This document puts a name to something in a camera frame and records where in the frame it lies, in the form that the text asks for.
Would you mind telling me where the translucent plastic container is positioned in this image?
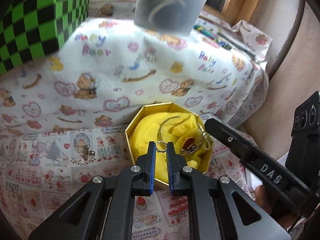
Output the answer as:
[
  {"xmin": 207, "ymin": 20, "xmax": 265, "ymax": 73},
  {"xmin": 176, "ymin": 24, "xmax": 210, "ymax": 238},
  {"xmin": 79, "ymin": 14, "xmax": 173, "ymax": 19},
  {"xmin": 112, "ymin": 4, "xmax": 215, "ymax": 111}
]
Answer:
[{"xmin": 134, "ymin": 0, "xmax": 222, "ymax": 37}]

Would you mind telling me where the green pen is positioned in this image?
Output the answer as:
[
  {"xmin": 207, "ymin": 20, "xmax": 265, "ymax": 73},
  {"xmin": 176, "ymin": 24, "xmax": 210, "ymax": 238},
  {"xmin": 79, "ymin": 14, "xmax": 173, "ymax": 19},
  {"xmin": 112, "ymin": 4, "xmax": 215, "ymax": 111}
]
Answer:
[{"xmin": 194, "ymin": 24, "xmax": 232, "ymax": 51}]

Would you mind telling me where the thin beige loop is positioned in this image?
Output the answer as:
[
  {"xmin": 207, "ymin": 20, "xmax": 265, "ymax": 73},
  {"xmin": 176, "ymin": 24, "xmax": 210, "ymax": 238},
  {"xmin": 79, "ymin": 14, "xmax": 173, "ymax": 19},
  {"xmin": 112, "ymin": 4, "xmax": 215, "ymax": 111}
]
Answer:
[{"xmin": 196, "ymin": 122, "xmax": 208, "ymax": 141}]

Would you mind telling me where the yellow hexagonal box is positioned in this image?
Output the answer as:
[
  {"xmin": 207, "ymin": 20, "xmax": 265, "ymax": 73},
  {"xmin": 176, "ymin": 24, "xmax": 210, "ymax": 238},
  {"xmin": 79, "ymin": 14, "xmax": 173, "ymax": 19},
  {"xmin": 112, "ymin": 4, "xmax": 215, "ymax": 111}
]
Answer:
[{"xmin": 124, "ymin": 102, "xmax": 214, "ymax": 187}]

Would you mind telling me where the wooden window frame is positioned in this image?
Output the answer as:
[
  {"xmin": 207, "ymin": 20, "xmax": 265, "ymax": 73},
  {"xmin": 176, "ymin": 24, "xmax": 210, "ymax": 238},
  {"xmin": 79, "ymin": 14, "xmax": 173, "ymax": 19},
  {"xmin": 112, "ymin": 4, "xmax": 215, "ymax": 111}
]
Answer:
[{"xmin": 205, "ymin": 0, "xmax": 266, "ymax": 28}]

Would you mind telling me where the silver charm keychain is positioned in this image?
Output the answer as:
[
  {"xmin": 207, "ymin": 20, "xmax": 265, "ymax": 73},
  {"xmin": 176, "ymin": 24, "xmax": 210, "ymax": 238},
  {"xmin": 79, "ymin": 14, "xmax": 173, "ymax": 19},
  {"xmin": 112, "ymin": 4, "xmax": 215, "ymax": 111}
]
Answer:
[{"xmin": 180, "ymin": 136, "xmax": 211, "ymax": 155}]

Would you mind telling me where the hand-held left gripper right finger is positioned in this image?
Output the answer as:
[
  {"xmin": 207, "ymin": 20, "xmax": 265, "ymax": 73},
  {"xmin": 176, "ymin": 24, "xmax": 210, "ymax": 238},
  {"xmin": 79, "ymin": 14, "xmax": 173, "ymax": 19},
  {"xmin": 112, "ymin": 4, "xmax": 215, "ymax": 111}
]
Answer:
[{"xmin": 166, "ymin": 142, "xmax": 292, "ymax": 240}]

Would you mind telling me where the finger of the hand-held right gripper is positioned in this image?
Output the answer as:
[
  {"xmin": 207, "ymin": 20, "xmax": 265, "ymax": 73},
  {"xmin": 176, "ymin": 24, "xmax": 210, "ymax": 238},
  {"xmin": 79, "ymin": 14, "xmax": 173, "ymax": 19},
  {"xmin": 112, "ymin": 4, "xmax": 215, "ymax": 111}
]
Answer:
[{"xmin": 204, "ymin": 118, "xmax": 312, "ymax": 211}]

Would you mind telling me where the green black checkerboard panel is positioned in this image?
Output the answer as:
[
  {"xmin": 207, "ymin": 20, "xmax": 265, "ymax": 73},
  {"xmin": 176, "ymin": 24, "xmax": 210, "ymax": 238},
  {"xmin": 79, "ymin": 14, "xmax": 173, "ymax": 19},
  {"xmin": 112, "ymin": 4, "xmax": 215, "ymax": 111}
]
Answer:
[{"xmin": 0, "ymin": 0, "xmax": 90, "ymax": 76}]

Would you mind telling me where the silver bangle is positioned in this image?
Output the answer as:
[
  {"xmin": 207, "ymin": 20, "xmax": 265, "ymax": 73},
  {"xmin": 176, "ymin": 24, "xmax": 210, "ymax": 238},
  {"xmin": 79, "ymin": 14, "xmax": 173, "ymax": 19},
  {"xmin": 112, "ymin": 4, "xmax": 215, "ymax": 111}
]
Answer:
[{"xmin": 159, "ymin": 116, "xmax": 182, "ymax": 143}]

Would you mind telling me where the small silver pendant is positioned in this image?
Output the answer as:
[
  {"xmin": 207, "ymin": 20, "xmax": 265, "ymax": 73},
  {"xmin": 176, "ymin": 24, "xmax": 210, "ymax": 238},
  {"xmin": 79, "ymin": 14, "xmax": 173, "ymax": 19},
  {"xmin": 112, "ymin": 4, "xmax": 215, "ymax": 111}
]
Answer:
[{"xmin": 81, "ymin": 144, "xmax": 97, "ymax": 161}]

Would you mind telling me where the person's right hand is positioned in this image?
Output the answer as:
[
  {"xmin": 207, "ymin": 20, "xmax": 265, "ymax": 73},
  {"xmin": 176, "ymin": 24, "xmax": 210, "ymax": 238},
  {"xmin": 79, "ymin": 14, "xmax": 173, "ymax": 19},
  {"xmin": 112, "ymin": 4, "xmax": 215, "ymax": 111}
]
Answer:
[{"xmin": 254, "ymin": 184, "xmax": 304, "ymax": 235}]

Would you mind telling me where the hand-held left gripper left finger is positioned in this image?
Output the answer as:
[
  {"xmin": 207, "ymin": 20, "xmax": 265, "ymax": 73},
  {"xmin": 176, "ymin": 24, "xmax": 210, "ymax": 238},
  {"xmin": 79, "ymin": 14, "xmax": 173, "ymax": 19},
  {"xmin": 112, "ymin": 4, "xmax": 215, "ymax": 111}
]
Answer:
[{"xmin": 27, "ymin": 141, "xmax": 157, "ymax": 240}]

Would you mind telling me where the bear print cloth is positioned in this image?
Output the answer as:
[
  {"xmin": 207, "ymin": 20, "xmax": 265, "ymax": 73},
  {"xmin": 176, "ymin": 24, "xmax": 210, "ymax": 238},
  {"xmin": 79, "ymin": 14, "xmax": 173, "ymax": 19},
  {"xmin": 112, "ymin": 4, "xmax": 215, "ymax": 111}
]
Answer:
[{"xmin": 0, "ymin": 0, "xmax": 273, "ymax": 136}]

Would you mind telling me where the picture print tablecloth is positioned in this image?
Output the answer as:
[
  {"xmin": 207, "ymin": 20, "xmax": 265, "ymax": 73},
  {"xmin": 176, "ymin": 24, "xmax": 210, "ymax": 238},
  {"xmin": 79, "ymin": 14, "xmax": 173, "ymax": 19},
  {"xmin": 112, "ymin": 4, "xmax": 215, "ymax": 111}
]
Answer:
[{"xmin": 0, "ymin": 125, "xmax": 253, "ymax": 240}]

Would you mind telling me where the yellow cloth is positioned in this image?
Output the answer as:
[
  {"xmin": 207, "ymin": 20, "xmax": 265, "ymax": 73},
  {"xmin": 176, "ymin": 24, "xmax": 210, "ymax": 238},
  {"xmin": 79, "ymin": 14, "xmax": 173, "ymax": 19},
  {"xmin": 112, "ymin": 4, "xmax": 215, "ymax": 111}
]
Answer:
[{"xmin": 130, "ymin": 109, "xmax": 213, "ymax": 180}]

